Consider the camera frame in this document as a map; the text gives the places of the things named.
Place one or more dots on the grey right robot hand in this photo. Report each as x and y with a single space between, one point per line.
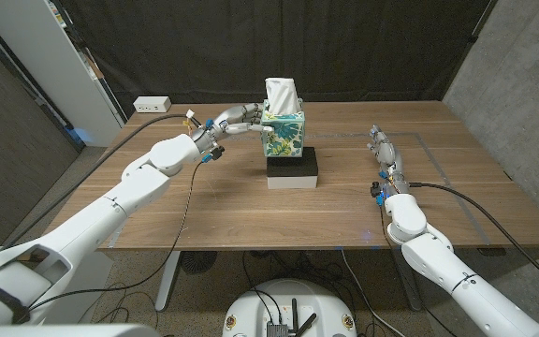
388 154

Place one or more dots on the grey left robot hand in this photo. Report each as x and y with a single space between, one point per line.
222 124

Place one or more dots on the teal floral tissue box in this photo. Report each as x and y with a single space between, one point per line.
283 138

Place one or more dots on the white tissue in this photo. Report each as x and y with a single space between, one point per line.
281 96

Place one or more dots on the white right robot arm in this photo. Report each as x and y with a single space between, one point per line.
438 262

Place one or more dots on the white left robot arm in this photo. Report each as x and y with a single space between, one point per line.
110 210

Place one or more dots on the black and white box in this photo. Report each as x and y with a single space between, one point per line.
293 168

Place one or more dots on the white power strip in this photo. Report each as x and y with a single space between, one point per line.
152 104

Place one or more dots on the black curtain backdrop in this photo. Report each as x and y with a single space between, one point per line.
251 47

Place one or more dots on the black round floor fan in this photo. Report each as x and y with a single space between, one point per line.
198 261

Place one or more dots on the grey table leg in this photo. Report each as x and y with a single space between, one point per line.
412 299

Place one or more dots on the white table leg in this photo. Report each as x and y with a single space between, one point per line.
169 281

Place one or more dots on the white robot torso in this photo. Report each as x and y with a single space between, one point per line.
288 295

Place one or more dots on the white cabinet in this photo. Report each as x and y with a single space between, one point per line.
40 61

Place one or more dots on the black router with antennas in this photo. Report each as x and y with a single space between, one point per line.
293 323

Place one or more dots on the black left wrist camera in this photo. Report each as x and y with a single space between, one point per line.
217 152

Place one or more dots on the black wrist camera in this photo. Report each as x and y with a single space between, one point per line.
375 191
217 152

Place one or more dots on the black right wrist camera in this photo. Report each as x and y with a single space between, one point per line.
375 191

